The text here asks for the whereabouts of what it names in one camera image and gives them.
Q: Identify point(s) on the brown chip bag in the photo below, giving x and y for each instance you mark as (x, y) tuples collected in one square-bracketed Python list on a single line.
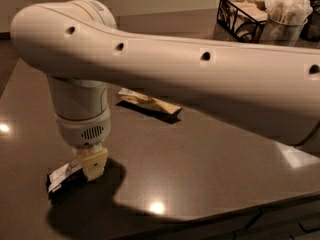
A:
[(147, 102)]

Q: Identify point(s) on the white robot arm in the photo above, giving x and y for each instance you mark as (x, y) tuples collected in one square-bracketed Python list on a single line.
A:
[(272, 91)]

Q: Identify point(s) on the blueberry rxbar wrapper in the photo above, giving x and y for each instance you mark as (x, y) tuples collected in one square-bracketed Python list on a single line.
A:
[(65, 178)]

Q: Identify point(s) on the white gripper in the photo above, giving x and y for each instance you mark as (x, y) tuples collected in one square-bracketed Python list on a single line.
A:
[(84, 131)]

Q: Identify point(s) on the metal cup with packets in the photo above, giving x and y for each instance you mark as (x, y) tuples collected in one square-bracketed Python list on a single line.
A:
[(285, 21)]

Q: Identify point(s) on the black wire napkin holder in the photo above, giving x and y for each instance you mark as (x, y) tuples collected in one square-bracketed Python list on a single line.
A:
[(244, 20)]

